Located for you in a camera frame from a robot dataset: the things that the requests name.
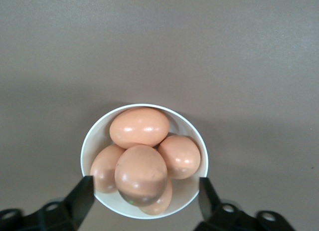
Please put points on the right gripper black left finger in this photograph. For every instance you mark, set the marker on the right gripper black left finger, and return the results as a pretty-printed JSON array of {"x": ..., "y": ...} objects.
[{"x": 74, "y": 206}]

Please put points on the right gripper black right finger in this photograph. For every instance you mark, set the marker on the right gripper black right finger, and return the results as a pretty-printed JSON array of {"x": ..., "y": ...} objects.
[{"x": 211, "y": 211}]

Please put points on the white round bowl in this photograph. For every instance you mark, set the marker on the white round bowl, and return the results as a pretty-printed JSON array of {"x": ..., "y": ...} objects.
[{"x": 99, "y": 131}]

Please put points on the brown egg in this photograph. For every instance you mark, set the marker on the brown egg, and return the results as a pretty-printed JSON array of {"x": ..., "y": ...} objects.
[
  {"x": 139, "y": 127},
  {"x": 162, "y": 203},
  {"x": 103, "y": 166},
  {"x": 140, "y": 174},
  {"x": 180, "y": 157}
]

